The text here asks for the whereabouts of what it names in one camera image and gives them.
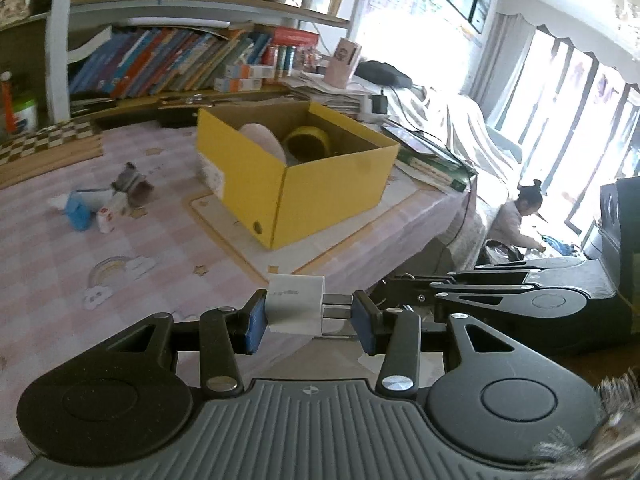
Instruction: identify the white tub green lid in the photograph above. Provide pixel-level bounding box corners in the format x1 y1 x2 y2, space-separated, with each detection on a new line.
10 95 40 136

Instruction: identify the pink plush toy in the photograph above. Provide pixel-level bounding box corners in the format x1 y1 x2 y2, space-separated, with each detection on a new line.
239 122 288 165

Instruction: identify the black pouch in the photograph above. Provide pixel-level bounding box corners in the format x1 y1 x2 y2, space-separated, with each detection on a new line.
357 60 413 88

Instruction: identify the white charger plug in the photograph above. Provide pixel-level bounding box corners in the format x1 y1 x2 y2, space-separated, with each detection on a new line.
265 275 353 336

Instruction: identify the orange white medicine box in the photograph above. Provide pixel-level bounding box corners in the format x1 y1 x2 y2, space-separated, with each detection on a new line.
214 76 261 92
224 63 263 81

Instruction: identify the row of slanted colourful books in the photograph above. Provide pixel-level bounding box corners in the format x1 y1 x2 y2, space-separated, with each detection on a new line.
67 27 273 101

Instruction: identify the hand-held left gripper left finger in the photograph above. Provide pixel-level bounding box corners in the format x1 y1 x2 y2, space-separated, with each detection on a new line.
102 289 268 393

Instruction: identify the grey fluffy item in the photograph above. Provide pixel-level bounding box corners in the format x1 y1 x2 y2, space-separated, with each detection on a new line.
111 161 155 207

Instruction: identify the white scalloped curtain valance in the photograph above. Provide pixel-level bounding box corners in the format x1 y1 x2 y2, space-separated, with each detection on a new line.
500 0 640 76

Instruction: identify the wooden chessboard box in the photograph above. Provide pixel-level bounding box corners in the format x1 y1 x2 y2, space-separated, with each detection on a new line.
0 119 106 181

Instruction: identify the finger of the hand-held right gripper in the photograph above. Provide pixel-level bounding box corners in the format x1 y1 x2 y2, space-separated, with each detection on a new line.
447 257 603 287
380 275 590 322

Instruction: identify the yellow cardboard box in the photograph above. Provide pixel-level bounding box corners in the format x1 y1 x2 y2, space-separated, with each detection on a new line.
195 100 402 251

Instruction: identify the white bookshelf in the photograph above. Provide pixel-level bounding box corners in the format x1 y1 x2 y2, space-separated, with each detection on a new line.
0 0 368 126

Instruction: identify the grey fuzzy sleeve cuff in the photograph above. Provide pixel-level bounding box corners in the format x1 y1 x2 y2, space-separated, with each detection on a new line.
532 375 640 480

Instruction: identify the red flat box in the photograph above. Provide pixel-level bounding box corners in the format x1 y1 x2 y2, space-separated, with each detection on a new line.
270 27 321 46

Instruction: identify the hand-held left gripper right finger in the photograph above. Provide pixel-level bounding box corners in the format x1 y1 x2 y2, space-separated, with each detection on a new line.
352 290 546 397

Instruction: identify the pink checked desktop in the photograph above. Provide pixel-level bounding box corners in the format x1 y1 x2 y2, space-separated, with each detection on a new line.
0 120 478 411

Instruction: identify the dark brown case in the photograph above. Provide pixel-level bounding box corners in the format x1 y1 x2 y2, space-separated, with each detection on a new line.
157 102 201 128

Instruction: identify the black tablet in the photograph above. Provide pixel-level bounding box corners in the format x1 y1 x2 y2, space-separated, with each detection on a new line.
382 120 463 166

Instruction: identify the green book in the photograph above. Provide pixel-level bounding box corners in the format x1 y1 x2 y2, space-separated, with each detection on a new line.
395 152 478 193

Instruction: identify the gold tape roll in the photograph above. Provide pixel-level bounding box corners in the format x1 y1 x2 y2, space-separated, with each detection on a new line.
282 126 331 163

